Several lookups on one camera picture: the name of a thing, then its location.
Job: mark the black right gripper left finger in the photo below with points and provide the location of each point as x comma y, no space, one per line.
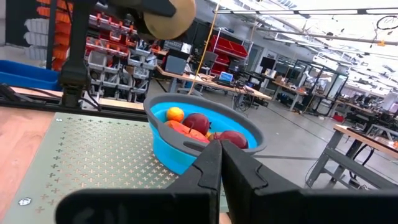
202,193

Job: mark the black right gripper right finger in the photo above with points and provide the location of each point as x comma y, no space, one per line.
255,193

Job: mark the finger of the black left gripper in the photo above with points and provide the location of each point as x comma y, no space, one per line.
149,7
143,26

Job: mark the brown green kiwi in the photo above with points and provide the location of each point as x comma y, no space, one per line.
174,25

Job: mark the small orange red pear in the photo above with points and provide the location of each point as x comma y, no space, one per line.
211,136
175,114

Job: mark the dark red plum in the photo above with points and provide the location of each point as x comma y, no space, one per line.
234,138
197,123

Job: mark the red yellow mango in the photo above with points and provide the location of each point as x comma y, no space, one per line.
183,129

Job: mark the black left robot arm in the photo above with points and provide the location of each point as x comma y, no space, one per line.
76,46

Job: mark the grey computer case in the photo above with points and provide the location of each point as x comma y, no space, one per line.
175,64

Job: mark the blue grey collapsible colander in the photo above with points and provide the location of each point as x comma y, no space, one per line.
168,155

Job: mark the grey red drawer rack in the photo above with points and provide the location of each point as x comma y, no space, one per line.
102,65

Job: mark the orange parts bin rack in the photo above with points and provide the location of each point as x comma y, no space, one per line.
62,31

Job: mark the red bin shelf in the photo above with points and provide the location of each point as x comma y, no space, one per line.
230,46

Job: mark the long wooden workbench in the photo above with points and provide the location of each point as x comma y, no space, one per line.
211,84

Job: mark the open laptop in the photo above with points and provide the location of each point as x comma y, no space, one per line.
226,76

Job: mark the wooden table grey legs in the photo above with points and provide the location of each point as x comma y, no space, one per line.
351,132

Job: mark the green perforated metal shelf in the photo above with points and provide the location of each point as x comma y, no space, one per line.
93,155

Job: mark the blue plastic bin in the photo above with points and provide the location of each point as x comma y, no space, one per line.
25,74

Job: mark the black monitor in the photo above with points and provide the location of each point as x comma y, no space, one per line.
267,63

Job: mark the long ceiling light bar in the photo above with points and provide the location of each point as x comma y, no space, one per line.
280,12

